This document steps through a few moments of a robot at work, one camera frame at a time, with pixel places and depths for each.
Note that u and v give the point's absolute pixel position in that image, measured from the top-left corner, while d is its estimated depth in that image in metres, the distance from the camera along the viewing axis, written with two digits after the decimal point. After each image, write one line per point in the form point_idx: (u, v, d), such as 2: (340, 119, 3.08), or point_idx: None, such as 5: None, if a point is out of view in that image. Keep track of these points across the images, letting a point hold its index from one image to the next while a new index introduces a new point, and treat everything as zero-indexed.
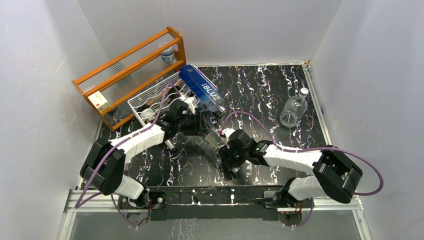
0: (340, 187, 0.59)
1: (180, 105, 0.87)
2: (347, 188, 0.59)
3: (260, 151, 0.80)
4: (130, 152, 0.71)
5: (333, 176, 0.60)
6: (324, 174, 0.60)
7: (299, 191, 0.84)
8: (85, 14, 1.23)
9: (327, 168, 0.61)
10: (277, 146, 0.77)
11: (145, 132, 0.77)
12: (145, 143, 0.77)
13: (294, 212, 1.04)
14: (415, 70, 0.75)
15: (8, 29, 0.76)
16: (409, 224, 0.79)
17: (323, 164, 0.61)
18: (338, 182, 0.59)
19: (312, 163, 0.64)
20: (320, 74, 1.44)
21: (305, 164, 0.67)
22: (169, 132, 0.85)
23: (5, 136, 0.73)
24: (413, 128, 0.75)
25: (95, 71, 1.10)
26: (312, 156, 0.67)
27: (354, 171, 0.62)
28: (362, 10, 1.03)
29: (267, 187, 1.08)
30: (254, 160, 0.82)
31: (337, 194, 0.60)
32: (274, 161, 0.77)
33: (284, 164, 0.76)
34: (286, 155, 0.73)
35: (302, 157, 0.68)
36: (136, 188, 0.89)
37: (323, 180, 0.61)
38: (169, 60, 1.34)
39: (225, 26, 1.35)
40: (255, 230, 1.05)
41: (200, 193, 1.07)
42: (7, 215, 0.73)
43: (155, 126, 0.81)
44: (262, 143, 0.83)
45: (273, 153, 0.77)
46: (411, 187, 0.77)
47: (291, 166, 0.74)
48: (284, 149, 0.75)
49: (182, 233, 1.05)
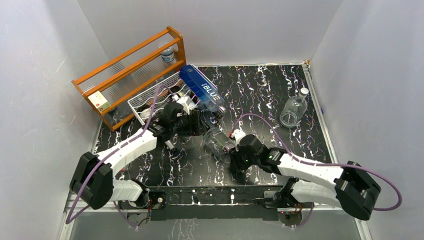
0: (361, 205, 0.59)
1: (173, 108, 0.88)
2: (368, 206, 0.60)
3: (273, 160, 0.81)
4: (119, 164, 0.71)
5: (355, 194, 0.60)
6: (347, 192, 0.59)
7: (303, 194, 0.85)
8: (85, 14, 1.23)
9: (348, 186, 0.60)
10: (293, 157, 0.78)
11: (135, 141, 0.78)
12: (136, 152, 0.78)
13: (294, 212, 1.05)
14: (415, 70, 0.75)
15: (8, 29, 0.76)
16: (409, 224, 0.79)
17: (346, 182, 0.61)
18: (360, 200, 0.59)
19: (333, 180, 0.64)
20: (320, 74, 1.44)
21: (325, 178, 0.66)
22: (163, 136, 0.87)
23: (5, 136, 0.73)
24: (413, 128, 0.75)
25: (95, 71, 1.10)
26: (332, 172, 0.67)
27: (374, 188, 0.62)
28: (362, 10, 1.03)
29: (267, 187, 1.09)
30: (266, 167, 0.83)
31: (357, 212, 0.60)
32: (289, 172, 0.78)
33: (299, 175, 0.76)
34: (303, 168, 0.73)
35: (322, 172, 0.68)
36: (134, 192, 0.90)
37: (343, 198, 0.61)
38: (169, 60, 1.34)
39: (225, 26, 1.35)
40: (254, 230, 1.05)
41: (200, 193, 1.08)
42: (7, 215, 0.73)
43: (147, 132, 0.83)
44: (276, 151, 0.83)
45: (289, 163, 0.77)
46: (411, 187, 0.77)
47: (307, 178, 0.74)
48: (301, 162, 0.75)
49: (182, 233, 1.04)
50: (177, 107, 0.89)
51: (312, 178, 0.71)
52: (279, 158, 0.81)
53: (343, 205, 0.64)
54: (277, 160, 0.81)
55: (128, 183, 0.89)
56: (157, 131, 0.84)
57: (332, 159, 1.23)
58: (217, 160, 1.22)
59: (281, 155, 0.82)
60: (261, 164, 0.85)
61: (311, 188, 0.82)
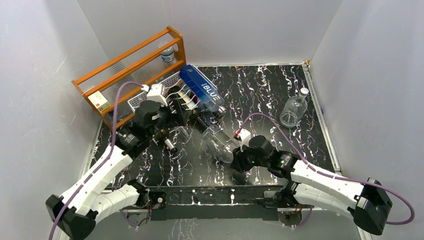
0: (377, 223, 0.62)
1: (146, 111, 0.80)
2: (382, 222, 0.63)
3: (284, 165, 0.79)
4: (88, 200, 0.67)
5: (374, 213, 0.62)
6: (367, 210, 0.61)
7: (308, 198, 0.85)
8: (85, 14, 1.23)
9: (368, 206, 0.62)
10: (308, 166, 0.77)
11: (101, 168, 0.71)
12: (106, 178, 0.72)
13: (294, 212, 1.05)
14: (415, 71, 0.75)
15: (8, 28, 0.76)
16: (408, 224, 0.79)
17: (366, 200, 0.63)
18: (377, 218, 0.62)
19: (353, 196, 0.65)
20: (320, 74, 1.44)
21: (344, 194, 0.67)
22: (139, 146, 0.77)
23: (5, 136, 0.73)
24: (413, 128, 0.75)
25: (95, 71, 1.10)
26: (352, 187, 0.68)
27: (389, 205, 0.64)
28: (362, 10, 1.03)
29: (267, 187, 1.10)
30: (277, 172, 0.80)
31: (371, 227, 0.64)
32: (301, 179, 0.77)
33: (313, 185, 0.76)
34: (321, 180, 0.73)
35: (340, 187, 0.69)
36: (131, 198, 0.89)
37: (362, 215, 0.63)
38: (169, 60, 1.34)
39: (224, 26, 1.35)
40: (254, 230, 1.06)
41: (200, 193, 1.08)
42: (8, 215, 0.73)
43: (115, 150, 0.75)
44: (288, 156, 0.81)
45: (303, 172, 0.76)
46: (411, 187, 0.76)
47: (322, 189, 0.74)
48: (318, 172, 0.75)
49: (182, 233, 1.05)
50: (152, 109, 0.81)
51: (326, 189, 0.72)
52: (292, 165, 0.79)
53: (358, 221, 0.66)
54: (290, 167, 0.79)
55: (118, 193, 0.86)
56: (128, 143, 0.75)
57: (332, 159, 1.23)
58: (217, 161, 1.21)
59: (293, 160, 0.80)
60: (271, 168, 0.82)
61: (318, 194, 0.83)
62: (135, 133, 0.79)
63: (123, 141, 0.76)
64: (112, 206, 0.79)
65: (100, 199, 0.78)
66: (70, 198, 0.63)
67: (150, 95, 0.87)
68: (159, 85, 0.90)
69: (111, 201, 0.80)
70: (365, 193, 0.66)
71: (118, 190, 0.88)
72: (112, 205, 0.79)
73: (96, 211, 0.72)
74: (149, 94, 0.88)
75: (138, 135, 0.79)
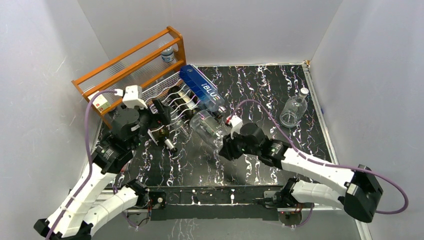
0: (366, 209, 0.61)
1: (124, 124, 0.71)
2: (371, 209, 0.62)
3: (276, 154, 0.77)
4: (74, 222, 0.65)
5: (363, 199, 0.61)
6: (356, 196, 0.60)
7: (304, 195, 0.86)
8: (85, 14, 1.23)
9: (359, 192, 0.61)
10: (299, 153, 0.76)
11: (82, 190, 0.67)
12: (90, 198, 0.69)
13: (293, 212, 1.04)
14: (415, 71, 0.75)
15: (8, 28, 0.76)
16: (407, 224, 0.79)
17: (356, 186, 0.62)
18: (367, 204, 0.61)
19: (343, 183, 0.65)
20: (320, 74, 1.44)
21: (333, 181, 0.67)
22: (119, 159, 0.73)
23: (5, 136, 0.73)
24: (413, 128, 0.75)
25: (95, 71, 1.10)
26: (342, 174, 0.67)
27: (378, 192, 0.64)
28: (362, 10, 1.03)
29: (267, 187, 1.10)
30: (267, 161, 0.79)
31: (361, 214, 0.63)
32: (292, 167, 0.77)
33: (303, 171, 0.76)
34: (310, 167, 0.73)
35: (331, 174, 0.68)
36: (129, 201, 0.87)
37: (352, 201, 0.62)
38: (169, 60, 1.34)
39: (224, 26, 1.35)
40: (254, 230, 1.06)
41: (200, 193, 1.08)
42: (8, 215, 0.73)
43: (94, 169, 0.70)
44: (279, 144, 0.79)
45: (294, 159, 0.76)
46: (411, 187, 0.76)
47: (311, 175, 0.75)
48: (308, 159, 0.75)
49: (182, 233, 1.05)
50: (130, 119, 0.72)
51: (317, 176, 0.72)
52: (282, 153, 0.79)
53: (348, 207, 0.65)
54: (281, 155, 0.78)
55: (115, 198, 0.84)
56: (106, 161, 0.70)
57: (332, 159, 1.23)
58: (217, 160, 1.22)
59: (284, 148, 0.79)
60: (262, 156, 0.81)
61: (312, 189, 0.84)
62: (115, 146, 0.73)
63: (102, 158, 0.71)
64: (109, 214, 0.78)
65: (95, 209, 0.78)
66: (54, 225, 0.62)
67: (125, 101, 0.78)
68: (135, 87, 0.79)
69: (107, 209, 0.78)
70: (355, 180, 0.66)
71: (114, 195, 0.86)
72: (108, 213, 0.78)
73: (91, 223, 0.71)
74: (124, 99, 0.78)
75: (118, 148, 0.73)
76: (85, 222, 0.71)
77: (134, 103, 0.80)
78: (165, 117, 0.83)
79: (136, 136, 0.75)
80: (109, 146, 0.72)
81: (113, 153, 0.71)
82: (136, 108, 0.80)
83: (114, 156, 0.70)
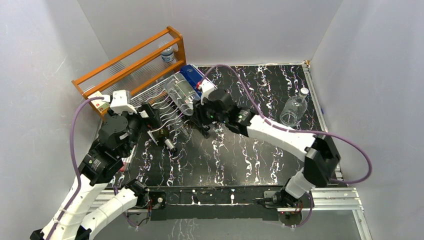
0: (323, 172, 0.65)
1: (111, 132, 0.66)
2: (327, 174, 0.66)
3: (242, 120, 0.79)
4: (68, 233, 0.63)
5: (321, 162, 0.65)
6: (314, 159, 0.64)
7: (291, 186, 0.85)
8: (86, 14, 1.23)
9: (317, 155, 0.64)
10: (265, 120, 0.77)
11: (72, 202, 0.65)
12: (83, 209, 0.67)
13: (293, 212, 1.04)
14: (415, 70, 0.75)
15: (8, 29, 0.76)
16: (406, 224, 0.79)
17: (314, 150, 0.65)
18: (323, 167, 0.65)
19: (303, 148, 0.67)
20: (320, 74, 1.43)
21: (294, 145, 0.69)
22: (109, 169, 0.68)
23: (5, 136, 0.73)
24: (413, 128, 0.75)
25: (95, 71, 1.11)
26: (303, 139, 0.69)
27: (337, 158, 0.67)
28: (362, 10, 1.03)
29: (267, 187, 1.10)
30: (234, 127, 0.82)
31: (318, 177, 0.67)
32: (257, 134, 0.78)
33: (267, 138, 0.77)
34: (274, 133, 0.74)
35: (293, 139, 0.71)
36: (129, 203, 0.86)
37: (310, 164, 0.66)
38: (169, 60, 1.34)
39: (224, 26, 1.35)
40: (255, 230, 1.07)
41: (200, 193, 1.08)
42: (9, 215, 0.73)
43: (82, 180, 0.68)
44: (246, 112, 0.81)
45: (260, 126, 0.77)
46: (411, 187, 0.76)
47: (274, 141, 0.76)
48: (273, 126, 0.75)
49: (182, 233, 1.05)
50: (118, 127, 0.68)
51: (281, 142, 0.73)
52: (249, 120, 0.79)
53: (306, 170, 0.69)
54: (248, 122, 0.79)
55: (113, 200, 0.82)
56: (95, 172, 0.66)
57: None
58: (217, 160, 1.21)
59: (251, 115, 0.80)
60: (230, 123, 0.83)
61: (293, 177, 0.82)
62: (104, 154, 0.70)
63: (90, 169, 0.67)
64: (108, 217, 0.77)
65: (94, 213, 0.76)
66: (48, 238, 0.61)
67: (114, 106, 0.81)
68: (123, 93, 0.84)
69: (105, 212, 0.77)
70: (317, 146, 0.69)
71: (113, 197, 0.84)
72: (107, 217, 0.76)
73: (89, 228, 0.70)
74: (112, 105, 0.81)
75: (107, 158, 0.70)
76: (83, 227, 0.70)
77: (122, 109, 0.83)
78: (154, 120, 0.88)
79: (126, 143, 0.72)
80: (98, 155, 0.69)
81: (101, 164, 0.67)
82: (125, 113, 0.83)
83: (103, 167, 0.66)
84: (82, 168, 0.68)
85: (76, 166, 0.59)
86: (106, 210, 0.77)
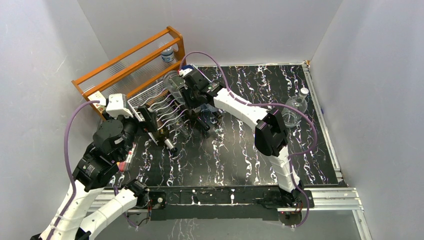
0: (269, 143, 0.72)
1: (106, 137, 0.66)
2: (274, 146, 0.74)
3: (210, 91, 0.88)
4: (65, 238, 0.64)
5: (267, 134, 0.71)
6: (262, 131, 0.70)
7: (279, 176, 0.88)
8: (86, 14, 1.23)
9: (267, 128, 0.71)
10: (230, 93, 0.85)
11: (68, 208, 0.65)
12: (79, 214, 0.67)
13: (294, 212, 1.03)
14: (415, 71, 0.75)
15: (8, 29, 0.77)
16: (406, 224, 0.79)
17: (264, 123, 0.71)
18: (269, 139, 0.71)
19: (256, 120, 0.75)
20: (320, 74, 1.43)
21: (250, 117, 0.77)
22: (104, 174, 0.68)
23: (5, 136, 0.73)
24: (413, 128, 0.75)
25: (95, 71, 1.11)
26: (258, 112, 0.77)
27: (282, 133, 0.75)
28: (363, 10, 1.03)
29: (267, 187, 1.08)
30: (203, 97, 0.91)
31: (264, 147, 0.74)
32: (222, 105, 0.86)
33: (229, 109, 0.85)
34: (235, 105, 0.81)
35: (249, 112, 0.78)
36: (129, 203, 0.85)
37: (259, 135, 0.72)
38: (169, 60, 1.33)
39: (224, 26, 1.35)
40: (255, 230, 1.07)
41: (200, 193, 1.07)
42: (9, 215, 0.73)
43: (78, 186, 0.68)
44: (215, 84, 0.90)
45: (224, 98, 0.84)
46: (411, 187, 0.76)
47: (234, 113, 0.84)
48: (236, 99, 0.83)
49: (182, 233, 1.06)
50: (113, 131, 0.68)
51: (239, 113, 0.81)
52: (216, 92, 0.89)
53: (256, 141, 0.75)
54: (214, 93, 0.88)
55: (113, 202, 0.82)
56: (89, 177, 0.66)
57: (332, 159, 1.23)
58: (217, 160, 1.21)
59: (219, 88, 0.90)
60: (199, 94, 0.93)
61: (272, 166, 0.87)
62: (98, 159, 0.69)
63: (85, 174, 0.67)
64: (108, 219, 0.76)
65: (93, 215, 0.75)
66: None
67: (110, 109, 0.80)
68: (119, 97, 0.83)
69: (105, 214, 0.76)
70: (268, 120, 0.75)
71: (113, 198, 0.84)
72: (107, 218, 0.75)
73: (89, 231, 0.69)
74: (108, 109, 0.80)
75: (102, 163, 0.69)
76: (82, 230, 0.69)
77: (118, 113, 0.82)
78: (151, 124, 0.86)
79: (121, 147, 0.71)
80: (92, 160, 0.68)
81: (95, 169, 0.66)
82: (120, 117, 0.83)
83: (97, 172, 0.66)
84: (77, 174, 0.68)
85: (70, 172, 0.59)
86: (106, 212, 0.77)
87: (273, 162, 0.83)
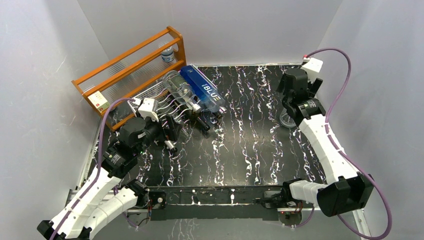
0: (334, 203, 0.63)
1: (131, 131, 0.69)
2: (339, 209, 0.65)
3: (304, 109, 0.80)
4: (78, 223, 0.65)
5: (342, 196, 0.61)
6: (338, 190, 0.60)
7: (298, 188, 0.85)
8: (85, 14, 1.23)
9: (346, 190, 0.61)
10: (325, 124, 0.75)
11: (88, 193, 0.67)
12: (95, 200, 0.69)
13: (294, 212, 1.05)
14: (415, 71, 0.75)
15: (8, 28, 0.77)
16: (408, 224, 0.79)
17: (346, 186, 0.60)
18: (339, 201, 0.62)
19: (338, 176, 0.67)
20: (320, 74, 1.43)
21: (331, 166, 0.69)
22: (125, 165, 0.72)
23: (5, 136, 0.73)
24: (414, 128, 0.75)
25: (95, 71, 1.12)
26: (345, 168, 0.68)
27: (358, 205, 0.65)
28: (362, 10, 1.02)
29: (267, 187, 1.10)
30: (292, 109, 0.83)
31: (327, 204, 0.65)
32: (308, 132, 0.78)
33: (313, 140, 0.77)
34: (323, 141, 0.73)
35: (335, 161, 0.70)
36: (129, 203, 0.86)
37: (330, 191, 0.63)
38: (169, 60, 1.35)
39: (225, 25, 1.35)
40: (254, 230, 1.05)
41: (200, 193, 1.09)
42: (8, 216, 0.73)
43: (102, 172, 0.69)
44: (314, 103, 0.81)
45: (316, 127, 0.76)
46: (412, 186, 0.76)
47: (316, 147, 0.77)
48: (329, 136, 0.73)
49: (182, 234, 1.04)
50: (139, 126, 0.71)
51: (322, 152, 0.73)
52: (311, 114, 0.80)
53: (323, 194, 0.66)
54: (308, 114, 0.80)
55: (114, 200, 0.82)
56: (113, 165, 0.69)
57: None
58: (217, 160, 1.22)
59: (316, 112, 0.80)
60: (290, 103, 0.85)
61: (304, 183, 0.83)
62: (122, 151, 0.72)
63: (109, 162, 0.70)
64: (109, 216, 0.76)
65: (94, 212, 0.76)
66: (61, 223, 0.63)
67: (140, 110, 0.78)
68: (152, 100, 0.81)
69: (106, 212, 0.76)
70: (354, 183, 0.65)
71: (113, 197, 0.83)
72: (107, 216, 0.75)
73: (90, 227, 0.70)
74: (139, 109, 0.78)
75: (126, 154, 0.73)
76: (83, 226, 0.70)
77: (146, 114, 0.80)
78: (172, 132, 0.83)
79: (140, 144, 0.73)
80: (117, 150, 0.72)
81: (120, 158, 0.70)
82: (147, 119, 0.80)
83: (122, 161, 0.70)
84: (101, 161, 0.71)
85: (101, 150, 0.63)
86: (107, 210, 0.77)
87: (309, 183, 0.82)
